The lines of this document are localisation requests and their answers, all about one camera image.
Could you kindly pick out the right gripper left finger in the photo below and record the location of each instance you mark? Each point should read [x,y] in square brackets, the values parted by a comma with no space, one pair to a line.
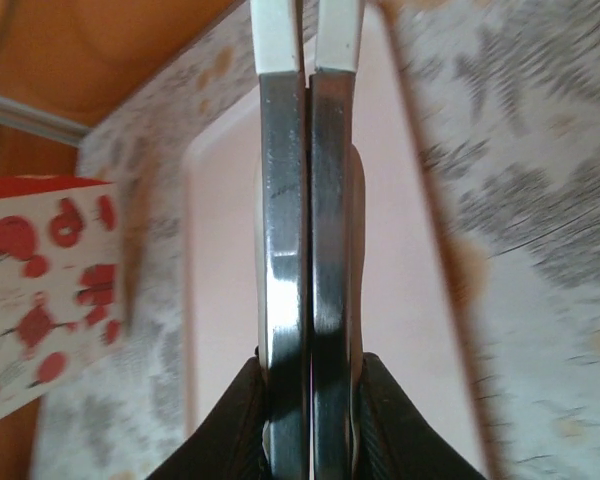
[285,200]

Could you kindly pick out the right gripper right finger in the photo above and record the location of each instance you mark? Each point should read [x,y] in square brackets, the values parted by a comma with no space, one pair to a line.
[332,200]

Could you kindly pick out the red white printed paper bag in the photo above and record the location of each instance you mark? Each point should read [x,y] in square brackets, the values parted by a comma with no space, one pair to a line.
[40,280]

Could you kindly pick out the pink rectangular tray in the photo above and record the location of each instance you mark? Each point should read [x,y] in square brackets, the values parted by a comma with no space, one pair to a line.
[220,225]

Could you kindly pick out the grey floral tablecloth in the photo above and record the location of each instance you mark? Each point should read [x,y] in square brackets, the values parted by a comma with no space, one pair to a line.
[530,150]

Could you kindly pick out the aluminium corner post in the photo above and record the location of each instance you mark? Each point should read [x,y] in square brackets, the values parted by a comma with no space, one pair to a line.
[20,117]

